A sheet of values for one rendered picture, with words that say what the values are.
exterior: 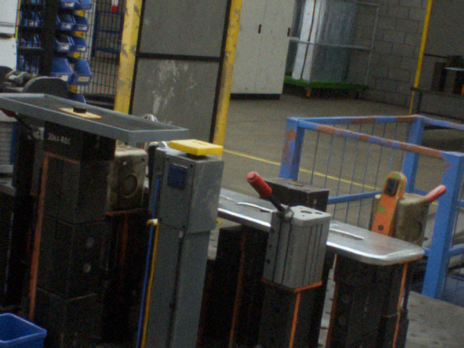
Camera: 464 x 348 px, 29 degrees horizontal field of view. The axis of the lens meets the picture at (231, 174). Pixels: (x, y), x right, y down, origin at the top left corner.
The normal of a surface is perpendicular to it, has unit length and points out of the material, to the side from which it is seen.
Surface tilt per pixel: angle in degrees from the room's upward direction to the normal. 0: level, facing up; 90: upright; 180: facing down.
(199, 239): 90
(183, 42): 92
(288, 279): 90
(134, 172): 90
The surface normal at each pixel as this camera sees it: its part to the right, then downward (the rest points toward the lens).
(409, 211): 0.77, 0.22
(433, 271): -0.62, 0.06
